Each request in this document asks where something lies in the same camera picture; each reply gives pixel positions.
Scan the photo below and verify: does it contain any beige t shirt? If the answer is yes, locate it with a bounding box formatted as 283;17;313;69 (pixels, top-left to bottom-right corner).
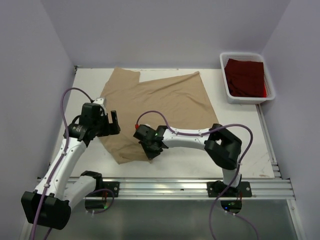
100;67;219;164

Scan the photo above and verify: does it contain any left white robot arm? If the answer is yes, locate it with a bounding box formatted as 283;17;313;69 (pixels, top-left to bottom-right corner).
21;98;120;230

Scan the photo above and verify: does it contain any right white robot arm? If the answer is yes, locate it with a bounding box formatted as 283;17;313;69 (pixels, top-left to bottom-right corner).
133;123;242;197

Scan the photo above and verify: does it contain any white plastic basket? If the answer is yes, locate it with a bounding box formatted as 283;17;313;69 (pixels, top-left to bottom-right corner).
219;52;276;105

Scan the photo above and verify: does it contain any red t shirt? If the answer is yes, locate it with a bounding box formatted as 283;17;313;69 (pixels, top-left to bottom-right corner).
224;58;267;98

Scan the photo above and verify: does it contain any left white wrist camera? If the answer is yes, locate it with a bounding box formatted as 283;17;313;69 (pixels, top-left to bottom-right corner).
93;97;106;108

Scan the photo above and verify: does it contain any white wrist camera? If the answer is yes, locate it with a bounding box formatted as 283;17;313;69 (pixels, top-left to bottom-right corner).
93;97;106;108
135;123;151;130

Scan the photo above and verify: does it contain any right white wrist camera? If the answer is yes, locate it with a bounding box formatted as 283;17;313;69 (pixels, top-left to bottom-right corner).
135;123;151;130

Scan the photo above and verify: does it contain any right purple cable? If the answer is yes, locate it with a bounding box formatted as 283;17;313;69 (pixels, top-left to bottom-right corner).
136;110;259;240

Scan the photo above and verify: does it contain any purple cable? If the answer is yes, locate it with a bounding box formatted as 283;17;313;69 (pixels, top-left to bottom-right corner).
29;87;96;240
136;110;259;240

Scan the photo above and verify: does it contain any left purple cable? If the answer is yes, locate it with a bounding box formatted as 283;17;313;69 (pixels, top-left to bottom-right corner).
29;87;96;240

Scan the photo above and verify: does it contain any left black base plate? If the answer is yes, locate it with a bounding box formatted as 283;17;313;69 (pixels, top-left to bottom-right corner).
97;181;120;198

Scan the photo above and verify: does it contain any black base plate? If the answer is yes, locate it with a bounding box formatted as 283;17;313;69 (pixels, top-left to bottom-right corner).
97;181;120;198
206;180;252;198

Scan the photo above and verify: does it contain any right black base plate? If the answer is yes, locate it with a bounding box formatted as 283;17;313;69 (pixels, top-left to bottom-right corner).
206;180;252;198

